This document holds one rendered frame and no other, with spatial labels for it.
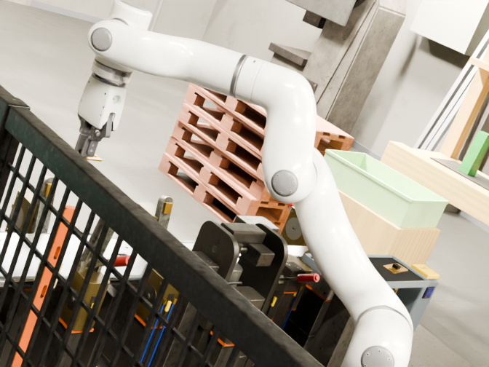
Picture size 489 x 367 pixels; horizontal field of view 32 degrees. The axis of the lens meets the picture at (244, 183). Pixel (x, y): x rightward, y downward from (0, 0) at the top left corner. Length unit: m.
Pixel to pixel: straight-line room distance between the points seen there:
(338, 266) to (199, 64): 0.49
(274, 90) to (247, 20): 9.99
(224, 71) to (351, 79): 7.15
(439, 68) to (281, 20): 2.68
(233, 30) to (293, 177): 10.27
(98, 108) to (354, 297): 0.66
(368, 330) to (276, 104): 0.48
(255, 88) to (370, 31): 7.06
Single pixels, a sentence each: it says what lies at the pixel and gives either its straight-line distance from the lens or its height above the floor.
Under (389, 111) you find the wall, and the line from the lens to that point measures 9.59.
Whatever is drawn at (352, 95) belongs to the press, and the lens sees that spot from 8.94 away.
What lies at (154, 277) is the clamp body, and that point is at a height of 1.06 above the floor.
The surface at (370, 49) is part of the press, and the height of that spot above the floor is 1.17.
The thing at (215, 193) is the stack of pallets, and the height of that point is 0.13.
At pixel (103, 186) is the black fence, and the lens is 0.80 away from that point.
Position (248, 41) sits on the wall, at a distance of 11.53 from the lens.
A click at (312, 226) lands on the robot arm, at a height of 1.33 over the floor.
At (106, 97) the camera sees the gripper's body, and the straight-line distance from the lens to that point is 1.76.
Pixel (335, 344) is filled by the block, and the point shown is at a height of 0.96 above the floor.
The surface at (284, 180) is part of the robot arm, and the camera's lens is 1.59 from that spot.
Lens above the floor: 1.81
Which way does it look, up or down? 16 degrees down
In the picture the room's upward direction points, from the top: 22 degrees clockwise
